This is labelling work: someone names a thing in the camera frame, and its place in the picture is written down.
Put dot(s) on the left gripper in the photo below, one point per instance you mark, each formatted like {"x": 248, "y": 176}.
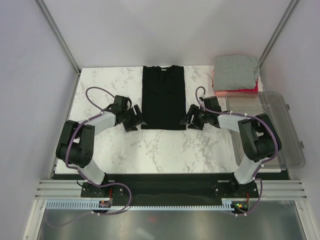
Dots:
{"x": 137, "y": 119}

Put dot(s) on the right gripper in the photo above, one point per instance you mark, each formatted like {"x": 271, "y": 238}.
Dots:
{"x": 194, "y": 110}

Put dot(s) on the black t-shirt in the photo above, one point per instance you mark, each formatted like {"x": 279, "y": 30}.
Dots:
{"x": 163, "y": 98}

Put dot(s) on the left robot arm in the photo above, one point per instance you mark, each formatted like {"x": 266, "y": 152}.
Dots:
{"x": 76, "y": 142}

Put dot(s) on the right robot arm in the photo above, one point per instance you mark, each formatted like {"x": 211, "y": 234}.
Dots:
{"x": 258, "y": 136}

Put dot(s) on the folded peach t-shirt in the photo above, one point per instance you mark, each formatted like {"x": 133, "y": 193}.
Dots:
{"x": 220, "y": 93}

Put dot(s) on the folded grey t-shirt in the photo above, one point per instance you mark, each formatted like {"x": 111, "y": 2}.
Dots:
{"x": 237, "y": 62}

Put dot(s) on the folded red t-shirt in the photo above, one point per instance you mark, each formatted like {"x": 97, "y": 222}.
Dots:
{"x": 247, "y": 91}

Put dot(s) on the clear plastic bin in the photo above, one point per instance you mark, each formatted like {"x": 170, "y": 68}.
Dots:
{"x": 272, "y": 103}

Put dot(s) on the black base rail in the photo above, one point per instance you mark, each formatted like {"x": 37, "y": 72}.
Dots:
{"x": 172, "y": 188}

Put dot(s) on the white slotted cable duct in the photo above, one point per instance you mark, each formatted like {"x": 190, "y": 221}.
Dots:
{"x": 99, "y": 205}

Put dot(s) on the left aluminium frame post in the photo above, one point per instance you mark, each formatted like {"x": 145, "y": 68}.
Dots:
{"x": 57, "y": 34}

